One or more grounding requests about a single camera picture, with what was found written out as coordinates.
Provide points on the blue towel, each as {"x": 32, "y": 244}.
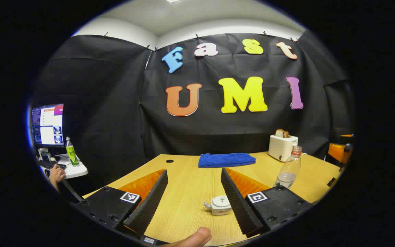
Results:
{"x": 225, "y": 160}

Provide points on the white teacup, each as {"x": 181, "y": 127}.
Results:
{"x": 219, "y": 210}

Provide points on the bread slice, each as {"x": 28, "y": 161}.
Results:
{"x": 281, "y": 133}

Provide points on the white toaster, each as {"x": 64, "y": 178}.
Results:
{"x": 280, "y": 147}

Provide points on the green drink bottle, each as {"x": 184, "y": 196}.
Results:
{"x": 71, "y": 154}

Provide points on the computer monitor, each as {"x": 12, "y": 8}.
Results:
{"x": 48, "y": 125}

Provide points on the white side table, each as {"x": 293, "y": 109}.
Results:
{"x": 75, "y": 170}

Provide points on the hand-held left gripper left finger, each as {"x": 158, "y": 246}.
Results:
{"x": 149, "y": 206}

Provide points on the black keyboard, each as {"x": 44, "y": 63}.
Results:
{"x": 51, "y": 165}

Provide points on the black backdrop cloth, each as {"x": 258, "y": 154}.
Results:
{"x": 115, "y": 103}

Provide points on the clear plastic water bottle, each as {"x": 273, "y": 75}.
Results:
{"x": 290, "y": 168}

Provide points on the white teacup lid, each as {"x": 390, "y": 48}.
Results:
{"x": 220, "y": 200}

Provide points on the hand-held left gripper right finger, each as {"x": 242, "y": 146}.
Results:
{"x": 237, "y": 202}

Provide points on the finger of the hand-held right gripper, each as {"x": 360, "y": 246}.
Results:
{"x": 347, "y": 138}
{"x": 338, "y": 152}

